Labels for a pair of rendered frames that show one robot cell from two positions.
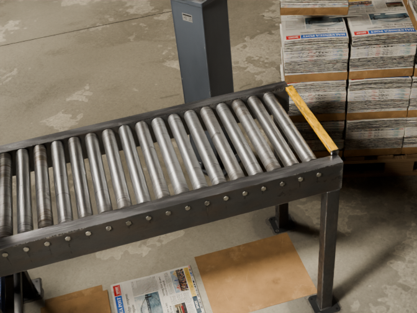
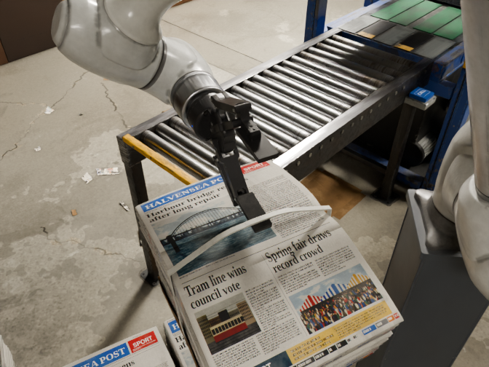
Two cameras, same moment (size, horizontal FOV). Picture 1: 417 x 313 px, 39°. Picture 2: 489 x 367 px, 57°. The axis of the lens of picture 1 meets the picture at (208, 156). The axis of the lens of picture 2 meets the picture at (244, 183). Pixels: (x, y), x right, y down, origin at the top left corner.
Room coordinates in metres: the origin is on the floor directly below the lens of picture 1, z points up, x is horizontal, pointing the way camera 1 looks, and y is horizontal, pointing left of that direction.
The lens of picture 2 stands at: (2.84, -0.85, 1.73)
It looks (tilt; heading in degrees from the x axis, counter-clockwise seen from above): 41 degrees down; 145
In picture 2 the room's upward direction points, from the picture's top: straight up
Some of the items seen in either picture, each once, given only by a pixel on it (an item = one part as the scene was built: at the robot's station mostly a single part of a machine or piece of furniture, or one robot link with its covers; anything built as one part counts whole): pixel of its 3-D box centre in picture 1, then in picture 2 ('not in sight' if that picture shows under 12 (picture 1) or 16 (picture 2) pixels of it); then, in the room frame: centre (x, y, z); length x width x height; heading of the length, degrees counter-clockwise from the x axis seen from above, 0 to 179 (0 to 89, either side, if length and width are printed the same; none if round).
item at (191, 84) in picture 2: not in sight; (201, 103); (2.23, -0.51, 1.32); 0.09 x 0.06 x 0.09; 81
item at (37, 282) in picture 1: (28, 289); (385, 195); (1.76, 0.89, 0.01); 0.14 x 0.14 x 0.01; 11
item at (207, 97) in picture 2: not in sight; (217, 127); (2.30, -0.52, 1.31); 0.09 x 0.07 x 0.08; 171
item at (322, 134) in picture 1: (310, 117); (164, 164); (1.74, -0.39, 0.81); 0.43 x 0.03 x 0.02; 11
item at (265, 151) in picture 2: not in sight; (256, 143); (2.44, -0.54, 1.37); 0.07 x 0.03 x 0.01; 171
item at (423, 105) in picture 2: not in sight; (420, 99); (1.85, 0.80, 0.70); 0.10 x 0.10 x 0.03; 11
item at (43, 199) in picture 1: (43, 187); (340, 71); (1.56, 0.59, 0.77); 0.47 x 0.05 x 0.05; 11
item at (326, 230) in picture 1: (327, 250); (145, 224); (1.50, -0.41, 0.34); 0.06 x 0.06 x 0.68; 11
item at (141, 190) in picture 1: (134, 165); (295, 98); (1.62, 0.27, 0.77); 0.47 x 0.05 x 0.05; 11
